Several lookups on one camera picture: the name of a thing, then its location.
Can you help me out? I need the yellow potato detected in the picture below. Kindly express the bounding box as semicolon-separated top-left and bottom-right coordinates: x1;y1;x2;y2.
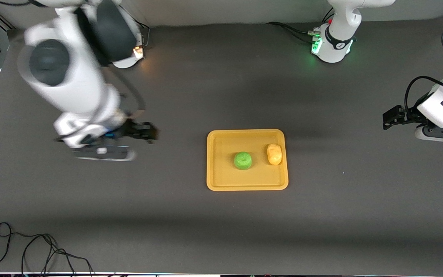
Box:
266;144;283;166

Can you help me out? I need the black base cable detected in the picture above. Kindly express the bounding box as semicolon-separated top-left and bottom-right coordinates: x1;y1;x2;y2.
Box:
123;8;151;48
266;22;320;43

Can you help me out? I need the orange plastic tray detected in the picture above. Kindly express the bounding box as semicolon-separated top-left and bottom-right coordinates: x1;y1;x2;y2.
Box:
206;129;289;192

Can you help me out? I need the black left base cable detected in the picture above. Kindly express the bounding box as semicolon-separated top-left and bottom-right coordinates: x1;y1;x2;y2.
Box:
266;22;320;43

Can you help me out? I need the green apple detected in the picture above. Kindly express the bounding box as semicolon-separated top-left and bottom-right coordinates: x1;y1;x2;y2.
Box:
233;151;253;170

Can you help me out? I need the dark grey table mat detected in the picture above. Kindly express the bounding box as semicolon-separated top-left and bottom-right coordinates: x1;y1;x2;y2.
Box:
0;13;443;275

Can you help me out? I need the black right base cable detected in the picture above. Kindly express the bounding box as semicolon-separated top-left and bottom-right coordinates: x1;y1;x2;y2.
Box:
123;8;151;48

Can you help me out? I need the loose thin black cable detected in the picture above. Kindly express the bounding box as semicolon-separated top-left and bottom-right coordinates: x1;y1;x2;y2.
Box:
0;222;93;276

